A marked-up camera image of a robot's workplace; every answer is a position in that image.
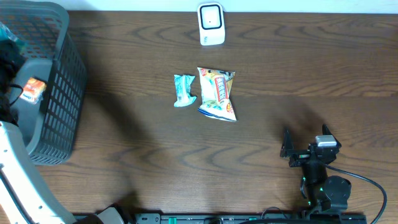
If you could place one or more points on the orange small box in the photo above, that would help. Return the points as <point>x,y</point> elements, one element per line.
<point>33,90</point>

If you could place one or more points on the white barcode scanner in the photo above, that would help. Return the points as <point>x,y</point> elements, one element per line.
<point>211,24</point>

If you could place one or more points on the teal snack packet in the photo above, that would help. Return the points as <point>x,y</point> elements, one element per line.
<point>183,89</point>

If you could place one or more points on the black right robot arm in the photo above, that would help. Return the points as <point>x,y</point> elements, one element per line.
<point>325,194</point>

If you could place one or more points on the grey plastic mesh basket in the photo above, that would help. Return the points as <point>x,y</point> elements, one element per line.
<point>48,122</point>

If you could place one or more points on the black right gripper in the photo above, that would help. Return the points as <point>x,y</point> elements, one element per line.
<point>287,150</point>

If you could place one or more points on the teal small box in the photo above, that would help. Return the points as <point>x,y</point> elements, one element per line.
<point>6,34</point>

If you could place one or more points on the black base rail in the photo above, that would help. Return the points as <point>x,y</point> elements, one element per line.
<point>156,218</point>

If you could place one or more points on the yellow snack bag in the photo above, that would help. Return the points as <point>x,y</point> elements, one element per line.
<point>215,93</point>

